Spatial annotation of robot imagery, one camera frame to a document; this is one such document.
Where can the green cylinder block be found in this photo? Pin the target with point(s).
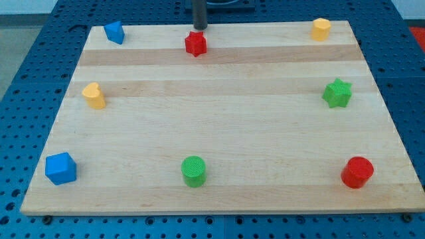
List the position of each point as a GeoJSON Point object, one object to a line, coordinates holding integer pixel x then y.
{"type": "Point", "coordinates": [194, 171]}

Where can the red cylinder block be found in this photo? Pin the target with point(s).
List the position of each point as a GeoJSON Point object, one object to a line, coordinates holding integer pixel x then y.
{"type": "Point", "coordinates": [357, 172]}

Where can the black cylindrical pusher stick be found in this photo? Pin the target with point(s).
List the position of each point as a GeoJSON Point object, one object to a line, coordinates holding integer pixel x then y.
{"type": "Point", "coordinates": [199, 13]}

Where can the green star block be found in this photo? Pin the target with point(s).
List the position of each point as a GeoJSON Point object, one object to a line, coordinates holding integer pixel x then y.
{"type": "Point", "coordinates": [337, 93]}

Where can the yellow hexagon block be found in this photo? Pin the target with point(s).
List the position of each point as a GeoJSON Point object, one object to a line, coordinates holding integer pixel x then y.
{"type": "Point", "coordinates": [320, 29]}

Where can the blue cube block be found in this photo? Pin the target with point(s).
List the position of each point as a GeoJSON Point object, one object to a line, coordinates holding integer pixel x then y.
{"type": "Point", "coordinates": [60, 168]}

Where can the red star block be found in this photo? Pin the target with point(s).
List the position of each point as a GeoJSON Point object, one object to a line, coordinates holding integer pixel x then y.
{"type": "Point", "coordinates": [196, 43]}

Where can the yellow heart block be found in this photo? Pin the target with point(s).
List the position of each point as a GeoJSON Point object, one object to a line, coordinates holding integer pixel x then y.
{"type": "Point", "coordinates": [94, 96]}

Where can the blue triangle block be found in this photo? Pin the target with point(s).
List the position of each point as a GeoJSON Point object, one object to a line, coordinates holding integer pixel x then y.
{"type": "Point", "coordinates": [115, 32]}

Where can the wooden board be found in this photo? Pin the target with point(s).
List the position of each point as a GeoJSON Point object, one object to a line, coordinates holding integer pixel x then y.
{"type": "Point", "coordinates": [251, 108]}

